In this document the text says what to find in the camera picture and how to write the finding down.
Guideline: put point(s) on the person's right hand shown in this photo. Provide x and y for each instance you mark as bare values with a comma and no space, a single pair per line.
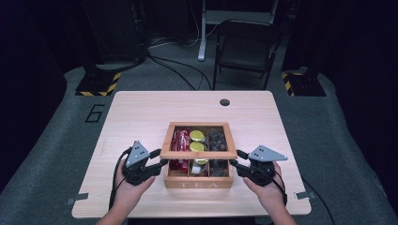
270,195

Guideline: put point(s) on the person's left hand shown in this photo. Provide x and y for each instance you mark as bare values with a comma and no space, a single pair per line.
128,195

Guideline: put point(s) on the white metal desk frame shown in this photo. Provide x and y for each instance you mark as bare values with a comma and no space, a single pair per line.
202,37

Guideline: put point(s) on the pile of dark tea packets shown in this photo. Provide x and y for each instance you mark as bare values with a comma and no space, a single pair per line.
217,140

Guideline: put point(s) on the black stand with striped base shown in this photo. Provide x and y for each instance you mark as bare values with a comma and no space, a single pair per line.
98,84
305,84

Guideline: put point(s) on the bunch of red tea packets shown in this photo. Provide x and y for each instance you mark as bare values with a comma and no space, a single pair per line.
180,140

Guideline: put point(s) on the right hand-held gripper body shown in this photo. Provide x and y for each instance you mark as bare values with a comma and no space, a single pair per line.
263,173

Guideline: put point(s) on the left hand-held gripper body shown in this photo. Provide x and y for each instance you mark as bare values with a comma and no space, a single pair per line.
137,170

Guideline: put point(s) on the wooden tea box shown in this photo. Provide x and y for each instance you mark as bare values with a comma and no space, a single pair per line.
200,184

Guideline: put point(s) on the grey tape piece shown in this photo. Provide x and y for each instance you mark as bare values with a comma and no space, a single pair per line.
78,198
305,195

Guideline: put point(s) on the black folding chair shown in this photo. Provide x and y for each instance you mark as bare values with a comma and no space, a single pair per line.
245,47

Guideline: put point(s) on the small white tea packet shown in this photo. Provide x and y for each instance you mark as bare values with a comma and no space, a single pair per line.
195,169

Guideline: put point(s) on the glass-paned wooden box lid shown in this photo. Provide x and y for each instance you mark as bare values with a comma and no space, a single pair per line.
198,155

